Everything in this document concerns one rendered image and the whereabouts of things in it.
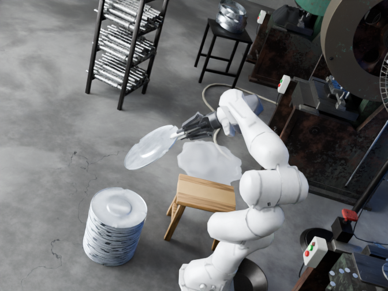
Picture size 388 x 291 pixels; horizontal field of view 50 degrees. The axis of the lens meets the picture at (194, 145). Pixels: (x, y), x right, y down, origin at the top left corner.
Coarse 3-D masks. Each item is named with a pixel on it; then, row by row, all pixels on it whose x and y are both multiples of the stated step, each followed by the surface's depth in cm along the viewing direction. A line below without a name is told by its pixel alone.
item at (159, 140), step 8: (160, 128) 198; (168, 128) 194; (176, 128) 189; (144, 136) 200; (152, 136) 196; (160, 136) 192; (168, 136) 187; (136, 144) 199; (144, 144) 194; (152, 144) 188; (160, 144) 184; (168, 144) 180; (128, 152) 196; (136, 152) 192; (144, 152) 186; (152, 152) 182; (160, 152) 178; (128, 160) 190; (136, 160) 185; (144, 160) 181; (152, 160) 177; (128, 168) 184; (136, 168) 178
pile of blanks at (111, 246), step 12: (96, 228) 209; (108, 228) 206; (132, 228) 210; (84, 240) 225; (96, 240) 213; (108, 240) 210; (120, 240) 211; (132, 240) 217; (96, 252) 218; (108, 252) 216; (120, 252) 217; (132, 252) 226; (108, 264) 221; (120, 264) 224
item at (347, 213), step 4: (344, 208) 192; (344, 212) 189; (348, 212) 190; (352, 212) 191; (344, 216) 188; (348, 216) 188; (352, 216) 189; (356, 216) 189; (348, 220) 191; (352, 220) 188; (356, 220) 188
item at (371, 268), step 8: (352, 256) 165; (360, 256) 165; (368, 256) 167; (360, 264) 162; (368, 264) 163; (376, 264) 164; (384, 264) 165; (360, 272) 158; (368, 272) 160; (376, 272) 161; (384, 272) 161; (360, 280) 156; (368, 280) 156; (376, 280) 157; (384, 280) 158; (368, 288) 169; (376, 288) 164; (384, 288) 156
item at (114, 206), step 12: (108, 192) 223; (120, 192) 226; (132, 192) 228; (96, 204) 214; (108, 204) 215; (120, 204) 218; (132, 204) 221; (144, 204) 224; (96, 216) 208; (108, 216) 210; (120, 216) 212; (132, 216) 214; (144, 216) 217; (120, 228) 205
